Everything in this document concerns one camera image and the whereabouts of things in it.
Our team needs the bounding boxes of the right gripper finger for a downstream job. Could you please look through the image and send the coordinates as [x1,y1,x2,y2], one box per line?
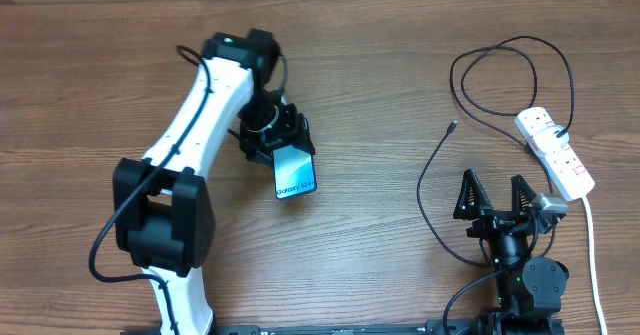
[511,175,536,214]
[453,169,492,220]

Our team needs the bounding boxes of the Samsung Galaxy smartphone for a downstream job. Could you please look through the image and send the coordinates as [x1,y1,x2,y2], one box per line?
[273,145,317,200]

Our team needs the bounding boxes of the black USB charging cable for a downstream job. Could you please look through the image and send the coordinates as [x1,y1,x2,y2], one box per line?
[416,35,576,268]

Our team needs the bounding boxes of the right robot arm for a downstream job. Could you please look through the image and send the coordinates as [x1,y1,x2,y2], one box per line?
[453,169,569,334]

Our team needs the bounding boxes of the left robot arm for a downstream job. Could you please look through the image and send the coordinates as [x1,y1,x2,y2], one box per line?
[89,29,317,334]

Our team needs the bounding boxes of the white charger plug adapter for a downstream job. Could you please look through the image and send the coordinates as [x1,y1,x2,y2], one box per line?
[529,125,569,157]

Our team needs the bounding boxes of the white power strip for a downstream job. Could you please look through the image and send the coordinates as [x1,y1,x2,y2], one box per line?
[514,107,595,201]

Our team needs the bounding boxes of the white power strip cord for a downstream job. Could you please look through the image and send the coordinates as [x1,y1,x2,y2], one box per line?
[580,195,609,335]

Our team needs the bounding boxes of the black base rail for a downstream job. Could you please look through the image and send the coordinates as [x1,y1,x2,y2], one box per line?
[119,319,566,335]

